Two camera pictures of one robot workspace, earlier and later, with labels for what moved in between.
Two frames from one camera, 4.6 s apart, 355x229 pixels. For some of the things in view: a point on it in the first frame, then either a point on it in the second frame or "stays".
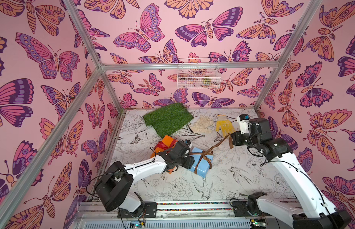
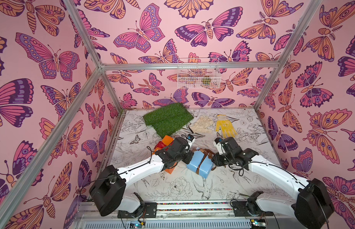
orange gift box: x=167 y=140 stays
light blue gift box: x=203 y=161 stays
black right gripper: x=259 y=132 -> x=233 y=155
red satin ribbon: x=161 y=144 stays
